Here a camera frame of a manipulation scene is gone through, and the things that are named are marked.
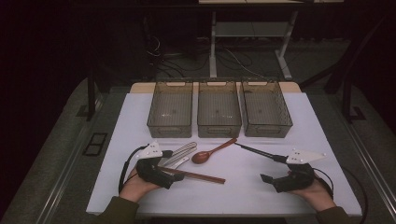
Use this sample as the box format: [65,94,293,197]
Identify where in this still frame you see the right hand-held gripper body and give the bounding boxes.
[273,148,327,193]

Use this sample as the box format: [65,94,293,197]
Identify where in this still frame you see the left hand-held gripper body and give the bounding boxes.
[135,141,173,189]

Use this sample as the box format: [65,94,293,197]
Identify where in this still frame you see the white ceramic spoon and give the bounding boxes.
[169,156,191,171]

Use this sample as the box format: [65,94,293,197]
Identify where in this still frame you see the black chopstick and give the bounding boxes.
[233,142,289,162]
[239,145,288,163]

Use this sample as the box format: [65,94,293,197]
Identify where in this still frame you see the brown wooden chopstick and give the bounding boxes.
[159,166,226,183]
[167,170,226,185]

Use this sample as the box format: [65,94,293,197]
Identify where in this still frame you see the brown wooden spoon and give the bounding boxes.
[191,137,238,165]

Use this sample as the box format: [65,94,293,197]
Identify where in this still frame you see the smoky plastic basket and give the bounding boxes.
[147,81,194,139]
[197,80,243,139]
[242,79,294,138]

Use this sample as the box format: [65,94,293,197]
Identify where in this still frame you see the person's left hand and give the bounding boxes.
[119,167,162,203]

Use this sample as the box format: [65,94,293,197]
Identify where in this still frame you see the person's right hand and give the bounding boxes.
[289,173,338,214]

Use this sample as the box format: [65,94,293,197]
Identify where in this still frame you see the black metal stand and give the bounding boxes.
[76,70,105,123]
[299,14,388,124]

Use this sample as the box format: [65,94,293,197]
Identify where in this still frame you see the striped handle metal utensil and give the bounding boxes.
[162,147,198,168]
[160,141,198,163]

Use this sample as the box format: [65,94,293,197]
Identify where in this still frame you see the left hand-held gripper cable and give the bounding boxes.
[118,144,149,194]

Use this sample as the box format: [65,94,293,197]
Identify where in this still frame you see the black floor socket frame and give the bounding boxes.
[81,132,108,157]

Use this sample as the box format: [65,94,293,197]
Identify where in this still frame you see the thin black cable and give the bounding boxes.
[341,167,369,224]

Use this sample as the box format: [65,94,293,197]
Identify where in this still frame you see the aluminium floor rail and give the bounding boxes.
[337,116,396,217]
[36,122,96,224]

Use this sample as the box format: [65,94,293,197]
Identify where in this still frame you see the floor cables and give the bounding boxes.
[145,33,270,79]

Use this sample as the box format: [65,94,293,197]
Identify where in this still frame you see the white metal desk frame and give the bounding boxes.
[198,0,346,80]

